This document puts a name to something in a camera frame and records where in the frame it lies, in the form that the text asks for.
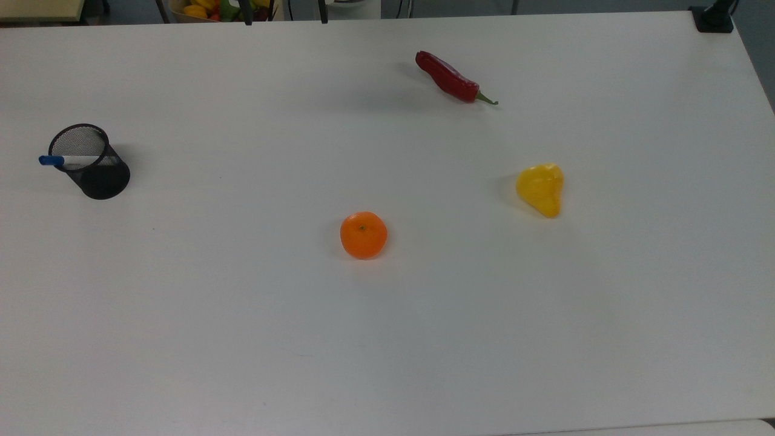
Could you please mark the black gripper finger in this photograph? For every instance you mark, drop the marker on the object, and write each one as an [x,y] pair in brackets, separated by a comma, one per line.
[323,11]
[247,12]

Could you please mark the blue white marker pen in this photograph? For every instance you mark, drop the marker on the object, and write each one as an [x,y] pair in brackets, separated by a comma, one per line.
[66,160]

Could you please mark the black mesh pen holder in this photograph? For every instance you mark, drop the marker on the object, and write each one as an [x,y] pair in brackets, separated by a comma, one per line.
[103,178]

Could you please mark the basket of toy fruits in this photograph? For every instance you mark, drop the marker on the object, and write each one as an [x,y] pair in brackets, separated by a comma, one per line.
[203,9]

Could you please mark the dark slanted leg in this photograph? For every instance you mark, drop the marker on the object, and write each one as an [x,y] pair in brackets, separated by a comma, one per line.
[161,10]

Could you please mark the red chili pepper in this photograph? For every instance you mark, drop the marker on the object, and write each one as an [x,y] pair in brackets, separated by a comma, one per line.
[448,77]

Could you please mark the light wooden table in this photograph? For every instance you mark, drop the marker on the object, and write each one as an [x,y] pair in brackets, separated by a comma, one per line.
[39,9]

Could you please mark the orange mandarin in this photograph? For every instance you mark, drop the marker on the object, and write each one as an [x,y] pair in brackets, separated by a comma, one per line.
[363,235]

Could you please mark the yellow bell pepper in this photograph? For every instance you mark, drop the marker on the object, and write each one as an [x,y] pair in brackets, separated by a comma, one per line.
[540,189]

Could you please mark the black table clamp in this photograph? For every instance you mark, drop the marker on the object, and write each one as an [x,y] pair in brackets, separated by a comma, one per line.
[713,18]

